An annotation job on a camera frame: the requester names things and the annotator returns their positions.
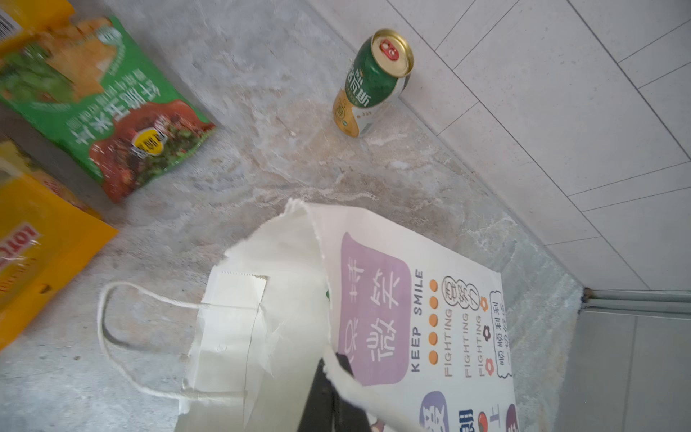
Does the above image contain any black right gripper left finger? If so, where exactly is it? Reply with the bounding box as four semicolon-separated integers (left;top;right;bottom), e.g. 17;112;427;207
297;360;334;432

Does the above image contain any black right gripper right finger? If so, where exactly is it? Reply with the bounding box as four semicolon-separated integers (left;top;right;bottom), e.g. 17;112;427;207
333;385;372;432

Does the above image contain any white printed paper bag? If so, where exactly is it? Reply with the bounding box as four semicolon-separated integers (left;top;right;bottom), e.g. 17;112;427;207
168;200;519;431

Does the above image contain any orange snack pack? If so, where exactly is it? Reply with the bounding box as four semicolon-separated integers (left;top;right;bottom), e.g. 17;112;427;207
1;138;118;347

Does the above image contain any green snack bag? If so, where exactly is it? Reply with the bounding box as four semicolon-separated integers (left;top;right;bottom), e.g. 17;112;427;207
1;17;215;203

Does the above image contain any yellow mango snack bag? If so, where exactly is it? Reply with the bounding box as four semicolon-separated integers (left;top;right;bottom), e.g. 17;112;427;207
1;0;76;54

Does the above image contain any green beer can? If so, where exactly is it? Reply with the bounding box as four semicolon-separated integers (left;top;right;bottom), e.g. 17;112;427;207
332;29;414;138

